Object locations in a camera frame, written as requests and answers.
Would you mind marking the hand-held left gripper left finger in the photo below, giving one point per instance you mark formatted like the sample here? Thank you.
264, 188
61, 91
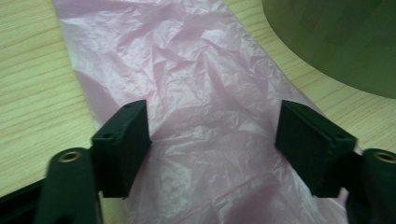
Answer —
123, 149

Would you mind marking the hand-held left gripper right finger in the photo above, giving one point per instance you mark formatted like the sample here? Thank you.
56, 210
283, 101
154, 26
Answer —
311, 149

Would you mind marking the pink plastic bag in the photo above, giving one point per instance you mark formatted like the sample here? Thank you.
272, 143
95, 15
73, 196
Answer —
199, 77

